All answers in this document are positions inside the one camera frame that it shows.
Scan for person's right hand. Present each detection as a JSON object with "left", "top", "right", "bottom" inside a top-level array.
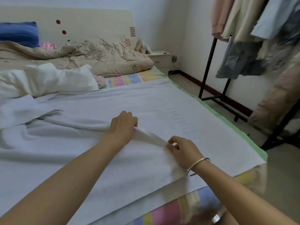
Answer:
[{"left": 166, "top": 136, "right": 207, "bottom": 173}]

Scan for person's left hand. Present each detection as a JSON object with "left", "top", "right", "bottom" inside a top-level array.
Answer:
[{"left": 107, "top": 110, "right": 139, "bottom": 148}]

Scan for white towel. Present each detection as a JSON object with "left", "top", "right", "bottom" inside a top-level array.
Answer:
[{"left": 0, "top": 77, "right": 268, "bottom": 225}]

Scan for pink fleece blanket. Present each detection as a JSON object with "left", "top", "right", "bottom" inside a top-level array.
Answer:
[{"left": 93, "top": 75, "right": 107, "bottom": 89}]

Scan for cream fleece blanket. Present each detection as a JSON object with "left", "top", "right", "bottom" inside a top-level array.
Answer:
[{"left": 0, "top": 63, "right": 99, "bottom": 99}]

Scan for person's left forearm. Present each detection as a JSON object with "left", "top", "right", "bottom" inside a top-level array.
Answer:
[{"left": 0, "top": 138, "right": 120, "bottom": 225}]

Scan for person's right forearm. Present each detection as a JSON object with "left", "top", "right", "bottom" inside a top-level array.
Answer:
[{"left": 190, "top": 159, "right": 298, "bottom": 225}]

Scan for striped pastel bed sheet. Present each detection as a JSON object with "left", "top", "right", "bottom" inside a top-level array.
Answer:
[{"left": 101, "top": 67, "right": 269, "bottom": 225}]

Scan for dark brown baseboard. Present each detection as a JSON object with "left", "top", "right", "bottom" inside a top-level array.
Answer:
[{"left": 171, "top": 69, "right": 254, "bottom": 118}]

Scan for beige quilt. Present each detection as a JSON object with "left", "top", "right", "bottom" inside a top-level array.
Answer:
[{"left": 0, "top": 37, "right": 154, "bottom": 78}]

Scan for white nightstand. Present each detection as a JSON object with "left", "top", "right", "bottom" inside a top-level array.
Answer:
[{"left": 147, "top": 50, "right": 173, "bottom": 75}]

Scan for cream plush toy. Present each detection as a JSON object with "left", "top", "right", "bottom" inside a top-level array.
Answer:
[{"left": 136, "top": 37, "right": 153, "bottom": 54}]

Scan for black clothes rack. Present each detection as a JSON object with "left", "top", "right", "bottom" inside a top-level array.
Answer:
[{"left": 198, "top": 37, "right": 300, "bottom": 150}]

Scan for plastic covered beige coat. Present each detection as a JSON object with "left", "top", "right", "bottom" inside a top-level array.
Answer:
[{"left": 248, "top": 58, "right": 300, "bottom": 132}]

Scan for white headboard with red dots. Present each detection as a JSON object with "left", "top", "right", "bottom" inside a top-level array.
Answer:
[{"left": 0, "top": 8, "right": 138, "bottom": 50}]

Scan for pink hanging garment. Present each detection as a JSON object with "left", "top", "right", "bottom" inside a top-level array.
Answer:
[{"left": 211, "top": 0, "right": 236, "bottom": 42}]

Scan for blue pillow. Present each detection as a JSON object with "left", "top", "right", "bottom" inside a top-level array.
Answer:
[{"left": 0, "top": 22, "right": 40, "bottom": 48}]

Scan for cream hanging garment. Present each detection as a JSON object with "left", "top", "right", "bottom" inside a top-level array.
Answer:
[{"left": 221, "top": 0, "right": 270, "bottom": 43}]

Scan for light blue hanging garment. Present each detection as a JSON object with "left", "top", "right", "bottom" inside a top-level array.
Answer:
[{"left": 251, "top": 0, "right": 300, "bottom": 40}]

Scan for silver bracelet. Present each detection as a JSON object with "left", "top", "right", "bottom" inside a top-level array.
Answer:
[{"left": 186, "top": 157, "right": 211, "bottom": 177}]

